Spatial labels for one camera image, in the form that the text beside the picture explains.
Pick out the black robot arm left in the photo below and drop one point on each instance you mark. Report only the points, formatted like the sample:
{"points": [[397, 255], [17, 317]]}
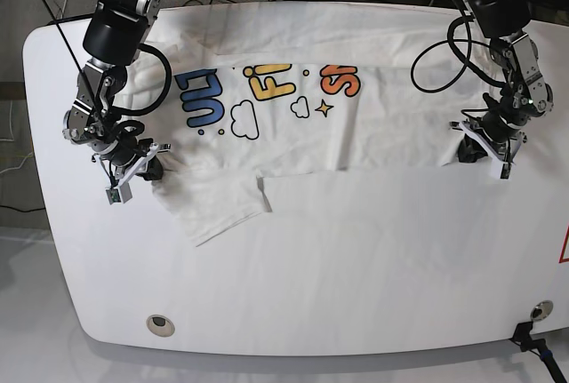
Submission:
{"points": [[496, 130]]}

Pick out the white printed T-shirt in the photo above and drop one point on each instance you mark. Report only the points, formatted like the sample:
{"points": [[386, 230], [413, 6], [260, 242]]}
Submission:
{"points": [[262, 92]]}

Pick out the right table grommet hole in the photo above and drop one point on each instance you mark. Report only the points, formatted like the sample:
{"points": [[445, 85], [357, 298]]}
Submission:
{"points": [[542, 311]]}

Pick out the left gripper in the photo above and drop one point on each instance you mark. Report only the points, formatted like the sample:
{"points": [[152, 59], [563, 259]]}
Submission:
{"points": [[484, 143]]}

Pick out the black clamp with cable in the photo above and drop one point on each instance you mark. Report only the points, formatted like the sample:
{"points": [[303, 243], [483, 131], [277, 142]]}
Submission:
{"points": [[523, 339]]}

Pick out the red white warning sticker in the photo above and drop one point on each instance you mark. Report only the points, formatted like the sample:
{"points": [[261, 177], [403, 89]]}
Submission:
{"points": [[564, 254]]}

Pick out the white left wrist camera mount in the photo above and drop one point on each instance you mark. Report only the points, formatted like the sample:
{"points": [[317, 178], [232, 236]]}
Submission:
{"points": [[489, 147]]}

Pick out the left table grommet hole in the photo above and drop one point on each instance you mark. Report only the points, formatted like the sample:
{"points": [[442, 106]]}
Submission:
{"points": [[160, 325]]}

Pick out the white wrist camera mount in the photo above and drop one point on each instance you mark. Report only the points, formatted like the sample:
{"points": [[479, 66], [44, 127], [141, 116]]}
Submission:
{"points": [[489, 147], [120, 192]]}

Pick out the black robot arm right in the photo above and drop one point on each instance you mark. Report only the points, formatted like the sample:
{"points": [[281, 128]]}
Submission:
{"points": [[114, 39]]}

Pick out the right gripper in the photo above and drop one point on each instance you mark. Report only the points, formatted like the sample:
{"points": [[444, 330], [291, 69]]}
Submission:
{"points": [[120, 163]]}

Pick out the table grommet hole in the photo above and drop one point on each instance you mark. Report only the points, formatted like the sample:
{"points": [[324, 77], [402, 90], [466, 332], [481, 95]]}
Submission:
{"points": [[160, 325], [542, 311]]}

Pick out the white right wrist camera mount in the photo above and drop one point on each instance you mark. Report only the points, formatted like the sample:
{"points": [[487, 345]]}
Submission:
{"points": [[120, 192]]}

